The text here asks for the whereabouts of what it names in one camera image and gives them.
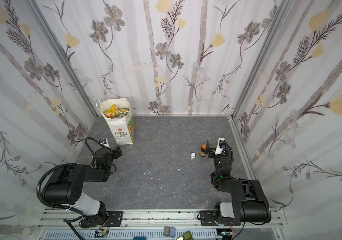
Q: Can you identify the white paper shopping bag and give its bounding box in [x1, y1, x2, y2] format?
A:
[93, 97, 135, 145]

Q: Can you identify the yellow chip bag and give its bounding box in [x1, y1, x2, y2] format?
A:
[103, 105, 120, 119]

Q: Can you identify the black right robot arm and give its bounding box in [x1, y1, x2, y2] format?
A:
[197, 138, 272, 227]

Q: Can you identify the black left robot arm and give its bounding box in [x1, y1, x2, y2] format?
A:
[36, 137, 123, 229]

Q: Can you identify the brown bottle orange cap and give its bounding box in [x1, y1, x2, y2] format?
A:
[199, 144, 206, 157]

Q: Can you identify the green yellow object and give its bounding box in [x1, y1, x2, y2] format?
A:
[175, 231, 194, 240]

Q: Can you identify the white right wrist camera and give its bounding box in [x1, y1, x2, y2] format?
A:
[215, 138, 227, 155]

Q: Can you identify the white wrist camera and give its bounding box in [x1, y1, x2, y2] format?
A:
[215, 138, 227, 155]
[99, 138, 110, 148]

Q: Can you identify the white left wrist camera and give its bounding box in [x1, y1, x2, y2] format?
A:
[99, 138, 110, 148]

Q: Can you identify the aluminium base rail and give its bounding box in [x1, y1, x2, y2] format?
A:
[33, 209, 288, 240]

